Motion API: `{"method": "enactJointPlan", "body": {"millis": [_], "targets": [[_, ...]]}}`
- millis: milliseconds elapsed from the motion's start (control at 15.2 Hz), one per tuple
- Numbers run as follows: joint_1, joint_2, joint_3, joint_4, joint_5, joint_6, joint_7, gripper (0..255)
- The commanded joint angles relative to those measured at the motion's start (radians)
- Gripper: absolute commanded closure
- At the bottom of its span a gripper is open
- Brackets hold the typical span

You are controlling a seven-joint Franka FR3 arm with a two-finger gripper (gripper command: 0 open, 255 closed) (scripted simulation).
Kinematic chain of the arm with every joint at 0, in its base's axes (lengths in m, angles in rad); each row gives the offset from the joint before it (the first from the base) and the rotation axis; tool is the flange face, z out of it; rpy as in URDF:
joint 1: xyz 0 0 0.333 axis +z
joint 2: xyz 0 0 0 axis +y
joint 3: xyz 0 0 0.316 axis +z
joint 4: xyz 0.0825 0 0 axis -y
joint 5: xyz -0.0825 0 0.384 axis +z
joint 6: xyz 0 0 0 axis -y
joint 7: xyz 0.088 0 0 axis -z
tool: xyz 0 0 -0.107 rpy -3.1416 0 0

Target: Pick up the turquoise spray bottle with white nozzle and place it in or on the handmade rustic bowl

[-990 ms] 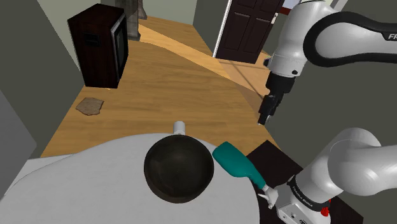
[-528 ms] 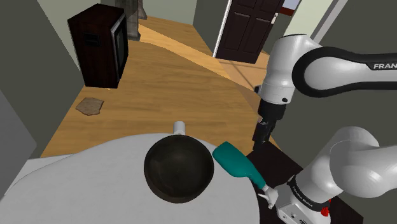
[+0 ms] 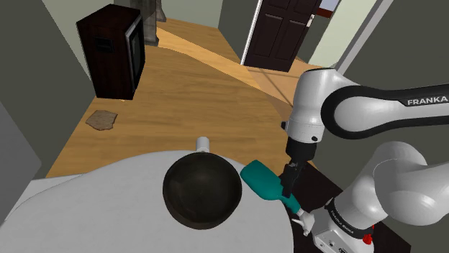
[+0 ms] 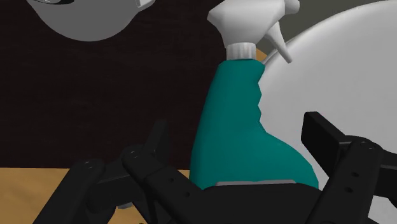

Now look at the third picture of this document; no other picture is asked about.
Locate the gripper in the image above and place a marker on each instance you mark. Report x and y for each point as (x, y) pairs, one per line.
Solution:
(300, 150)

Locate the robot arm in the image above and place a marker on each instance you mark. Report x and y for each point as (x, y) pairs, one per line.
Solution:
(310, 105)

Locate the teal spray bottle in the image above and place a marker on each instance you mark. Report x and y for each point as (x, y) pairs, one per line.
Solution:
(261, 180)

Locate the black bowl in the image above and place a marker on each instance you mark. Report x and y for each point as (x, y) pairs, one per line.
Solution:
(201, 191)

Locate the small white cylinder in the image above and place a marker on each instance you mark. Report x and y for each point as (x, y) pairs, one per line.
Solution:
(202, 143)

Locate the dark brown panel door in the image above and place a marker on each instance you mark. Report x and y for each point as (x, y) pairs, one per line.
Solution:
(277, 33)

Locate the brown floor mat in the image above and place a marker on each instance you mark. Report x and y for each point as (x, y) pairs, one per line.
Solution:
(101, 120)

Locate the white rounded furniture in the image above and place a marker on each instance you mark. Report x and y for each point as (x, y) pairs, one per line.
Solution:
(87, 217)

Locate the dark wooden cabinet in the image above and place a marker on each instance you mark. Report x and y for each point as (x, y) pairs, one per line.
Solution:
(107, 52)

